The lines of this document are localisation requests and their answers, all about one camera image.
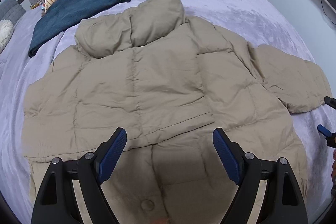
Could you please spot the beige puffer jacket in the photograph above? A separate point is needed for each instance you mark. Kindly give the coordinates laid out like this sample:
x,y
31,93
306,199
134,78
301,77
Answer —
x,y
169,80

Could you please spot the round white cushion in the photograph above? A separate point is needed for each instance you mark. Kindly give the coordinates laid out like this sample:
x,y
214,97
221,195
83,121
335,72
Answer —
x,y
6,32

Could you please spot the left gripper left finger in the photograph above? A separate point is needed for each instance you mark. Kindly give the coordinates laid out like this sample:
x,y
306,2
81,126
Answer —
x,y
56,201

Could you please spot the folded blue jeans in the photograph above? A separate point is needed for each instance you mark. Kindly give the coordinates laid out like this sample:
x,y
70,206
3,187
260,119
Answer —
x,y
64,14

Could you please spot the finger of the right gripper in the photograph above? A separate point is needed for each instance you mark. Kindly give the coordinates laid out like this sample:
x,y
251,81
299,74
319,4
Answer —
x,y
330,102
330,137

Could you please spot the lilac plush bed blanket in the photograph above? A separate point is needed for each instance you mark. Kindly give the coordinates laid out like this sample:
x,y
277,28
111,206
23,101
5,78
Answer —
x,y
256,20

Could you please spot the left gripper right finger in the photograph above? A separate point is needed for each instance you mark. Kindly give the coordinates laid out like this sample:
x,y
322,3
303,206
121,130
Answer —
x,y
283,200

